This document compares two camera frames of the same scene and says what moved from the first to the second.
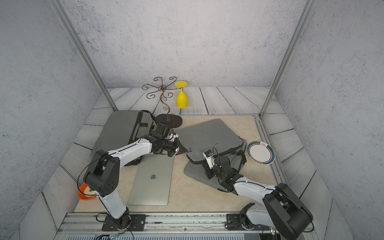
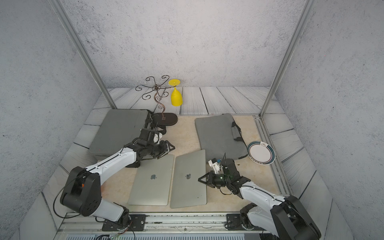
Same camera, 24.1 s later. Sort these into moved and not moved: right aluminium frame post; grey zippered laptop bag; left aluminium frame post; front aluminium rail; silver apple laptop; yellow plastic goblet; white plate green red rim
Moved: yellow plastic goblet; grey zippered laptop bag
Not moved: silver apple laptop; right aluminium frame post; white plate green red rim; front aluminium rail; left aluminium frame post
